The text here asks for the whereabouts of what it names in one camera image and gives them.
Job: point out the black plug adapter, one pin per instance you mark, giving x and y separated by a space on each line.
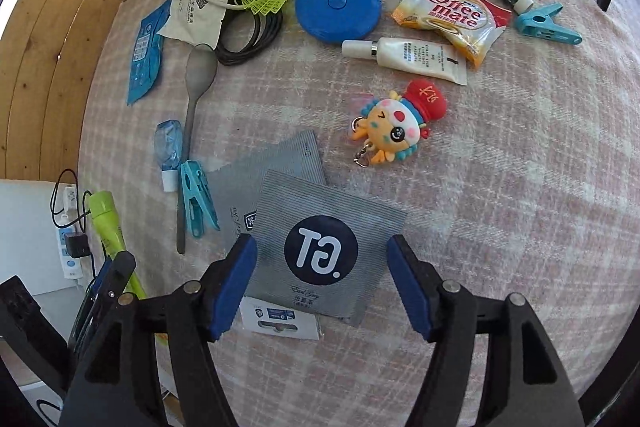
78 246

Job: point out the metal spoon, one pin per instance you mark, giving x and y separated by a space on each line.
200 72

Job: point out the white cream tube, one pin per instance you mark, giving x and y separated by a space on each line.
420 57

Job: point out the blue wet wipe packet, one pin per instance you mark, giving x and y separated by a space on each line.
147 52

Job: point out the blue round tape measure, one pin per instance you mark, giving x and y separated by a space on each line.
337 4

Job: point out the yellow-green tube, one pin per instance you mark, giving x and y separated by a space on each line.
107 227

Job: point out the small blue clear bottle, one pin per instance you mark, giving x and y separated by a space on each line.
169 147

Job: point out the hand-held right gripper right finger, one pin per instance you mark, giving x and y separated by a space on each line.
407 289

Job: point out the teal clothespin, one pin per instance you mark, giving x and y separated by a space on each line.
542 24
196 199

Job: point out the red white creamer packet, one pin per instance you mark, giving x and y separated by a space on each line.
450 9

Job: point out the grey sachet with dark circle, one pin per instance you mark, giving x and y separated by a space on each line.
320 247

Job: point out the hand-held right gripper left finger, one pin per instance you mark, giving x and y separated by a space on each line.
235 289

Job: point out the grey sachet with small label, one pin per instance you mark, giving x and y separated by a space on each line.
280 162

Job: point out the cream paper pouch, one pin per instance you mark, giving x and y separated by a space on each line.
192 7

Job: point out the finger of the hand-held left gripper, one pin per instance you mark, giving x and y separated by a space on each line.
92 302
120 269

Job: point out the white power strip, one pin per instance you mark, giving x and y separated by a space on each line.
67 217

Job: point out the white card with blue label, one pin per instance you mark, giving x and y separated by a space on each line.
280 324

